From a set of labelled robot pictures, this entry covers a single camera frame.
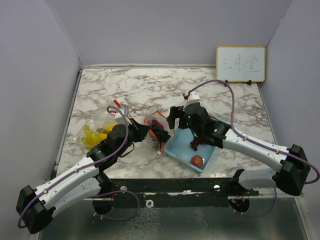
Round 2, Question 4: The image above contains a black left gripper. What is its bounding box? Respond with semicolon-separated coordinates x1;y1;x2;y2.
116;118;150;158

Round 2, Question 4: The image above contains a clear orange zip bag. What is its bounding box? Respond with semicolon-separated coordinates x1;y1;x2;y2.
143;108;175;156
73;108;117;150

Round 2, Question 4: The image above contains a yellow banana bunch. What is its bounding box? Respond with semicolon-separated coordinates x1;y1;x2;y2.
80;124;115;151

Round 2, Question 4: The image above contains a dark grape bunch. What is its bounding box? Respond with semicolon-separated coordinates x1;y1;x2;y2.
151;123;171;143

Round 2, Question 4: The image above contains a red brown round fruit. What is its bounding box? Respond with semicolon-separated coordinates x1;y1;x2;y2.
190;155;204;168

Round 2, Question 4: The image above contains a purple sweet potato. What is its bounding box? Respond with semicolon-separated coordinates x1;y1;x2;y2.
151;119;160;125

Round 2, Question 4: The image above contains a red grape bunch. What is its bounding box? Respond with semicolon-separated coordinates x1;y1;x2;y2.
190;136;205;151

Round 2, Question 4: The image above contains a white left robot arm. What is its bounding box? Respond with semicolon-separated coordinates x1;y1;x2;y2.
15;118;150;234

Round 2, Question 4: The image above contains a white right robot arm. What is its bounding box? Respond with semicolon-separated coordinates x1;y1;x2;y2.
167;102;311;196

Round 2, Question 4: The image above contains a light blue plastic basket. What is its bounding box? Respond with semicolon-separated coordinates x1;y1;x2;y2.
164;128;219;174

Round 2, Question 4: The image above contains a small framed whiteboard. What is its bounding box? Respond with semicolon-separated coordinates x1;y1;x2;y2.
216;46;266;85

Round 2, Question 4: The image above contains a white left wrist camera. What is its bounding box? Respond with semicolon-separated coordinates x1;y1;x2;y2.
111;107;131;125

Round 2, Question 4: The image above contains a black mounting rail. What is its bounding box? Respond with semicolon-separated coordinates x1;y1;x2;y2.
93;177;259;209

